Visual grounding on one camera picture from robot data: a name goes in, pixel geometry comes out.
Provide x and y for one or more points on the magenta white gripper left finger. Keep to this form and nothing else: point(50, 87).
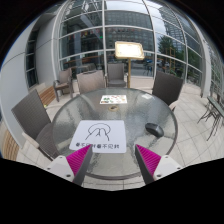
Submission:
point(73, 167)

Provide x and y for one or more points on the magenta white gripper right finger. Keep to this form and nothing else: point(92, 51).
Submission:
point(153, 166)

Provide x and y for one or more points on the black computer mouse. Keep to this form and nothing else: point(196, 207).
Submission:
point(154, 129)

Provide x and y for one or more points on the white printed mouse pad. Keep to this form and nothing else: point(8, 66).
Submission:
point(105, 136)

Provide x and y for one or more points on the round glass table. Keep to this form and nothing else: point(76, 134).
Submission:
point(141, 108)

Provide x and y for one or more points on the colourful menu card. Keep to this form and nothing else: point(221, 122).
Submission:
point(113, 99)

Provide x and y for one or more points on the metal table at right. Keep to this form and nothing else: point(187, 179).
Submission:
point(215, 110)

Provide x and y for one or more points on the brown wicker chair far left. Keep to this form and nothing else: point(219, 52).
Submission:
point(64, 82)

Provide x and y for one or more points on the brown wicker chair background centre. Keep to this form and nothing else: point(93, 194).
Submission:
point(115, 75)

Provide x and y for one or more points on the wooden menu stand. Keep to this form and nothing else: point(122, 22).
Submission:
point(129, 51)

